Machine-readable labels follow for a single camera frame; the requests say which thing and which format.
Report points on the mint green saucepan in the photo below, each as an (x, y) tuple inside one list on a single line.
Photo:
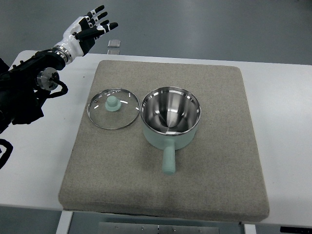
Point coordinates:
[(170, 117)]

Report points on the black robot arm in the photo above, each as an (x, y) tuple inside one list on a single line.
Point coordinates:
[(24, 88)]

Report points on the beige felt mat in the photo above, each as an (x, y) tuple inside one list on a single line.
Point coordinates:
[(218, 175)]

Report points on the grey metal base plate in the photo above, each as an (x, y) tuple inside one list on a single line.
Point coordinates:
[(130, 228)]

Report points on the silver floor socket plate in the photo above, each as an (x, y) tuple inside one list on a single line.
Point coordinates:
[(114, 43)]

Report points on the black label plate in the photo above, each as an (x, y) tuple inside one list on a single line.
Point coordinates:
[(295, 230)]

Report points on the glass lid with green knob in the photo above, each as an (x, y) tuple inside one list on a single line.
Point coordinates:
[(113, 109)]

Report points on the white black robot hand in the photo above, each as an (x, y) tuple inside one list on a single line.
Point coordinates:
[(81, 35)]

